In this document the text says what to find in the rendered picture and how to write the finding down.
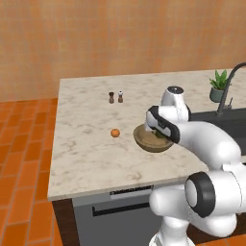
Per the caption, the brown wooden bowl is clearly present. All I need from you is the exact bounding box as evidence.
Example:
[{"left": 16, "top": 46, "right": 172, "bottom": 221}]
[{"left": 133, "top": 124, "right": 176, "bottom": 154}]

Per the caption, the black dishwasher handle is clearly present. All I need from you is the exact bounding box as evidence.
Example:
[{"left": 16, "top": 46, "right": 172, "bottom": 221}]
[{"left": 91, "top": 201, "right": 151, "bottom": 218}]

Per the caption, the grey dishwasher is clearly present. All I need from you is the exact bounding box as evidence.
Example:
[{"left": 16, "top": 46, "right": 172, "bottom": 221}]
[{"left": 71, "top": 184, "right": 165, "bottom": 246}]

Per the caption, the green plant in grey pot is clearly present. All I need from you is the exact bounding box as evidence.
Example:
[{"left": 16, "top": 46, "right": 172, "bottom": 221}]
[{"left": 209, "top": 69, "right": 231, "bottom": 104}]

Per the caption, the dark sink basin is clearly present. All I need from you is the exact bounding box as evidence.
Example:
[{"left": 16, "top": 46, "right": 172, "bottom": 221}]
[{"left": 188, "top": 108, "right": 246, "bottom": 152}]

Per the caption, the dark grey tap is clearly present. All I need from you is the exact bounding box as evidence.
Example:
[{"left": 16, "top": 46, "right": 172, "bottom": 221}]
[{"left": 216, "top": 61, "right": 246, "bottom": 116}]

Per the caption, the dark brown cupboard panel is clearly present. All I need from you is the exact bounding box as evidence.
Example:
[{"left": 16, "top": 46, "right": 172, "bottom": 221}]
[{"left": 51, "top": 198, "right": 82, "bottom": 246}]

